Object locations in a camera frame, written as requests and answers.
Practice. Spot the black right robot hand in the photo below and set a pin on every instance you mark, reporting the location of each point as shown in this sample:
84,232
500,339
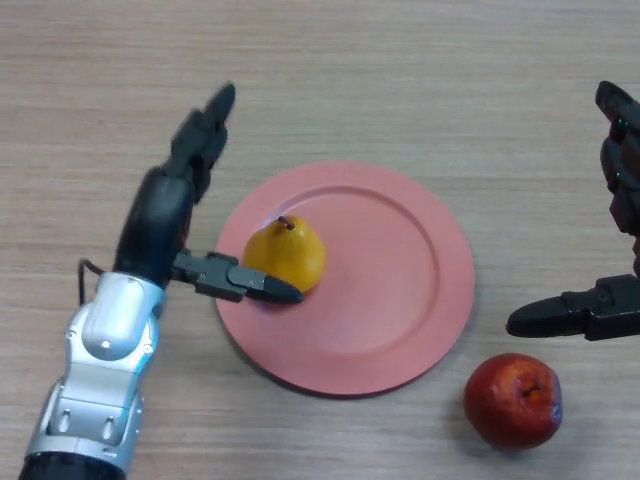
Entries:
615,310

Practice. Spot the pink round plate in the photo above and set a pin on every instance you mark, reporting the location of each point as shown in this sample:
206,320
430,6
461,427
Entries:
370,320

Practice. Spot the red apple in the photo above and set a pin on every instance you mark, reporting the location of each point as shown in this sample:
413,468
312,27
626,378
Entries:
512,400

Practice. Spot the yellow pear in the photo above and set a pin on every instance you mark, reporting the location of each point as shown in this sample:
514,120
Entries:
290,252

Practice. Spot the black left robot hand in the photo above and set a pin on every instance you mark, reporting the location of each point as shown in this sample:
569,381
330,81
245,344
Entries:
155,220

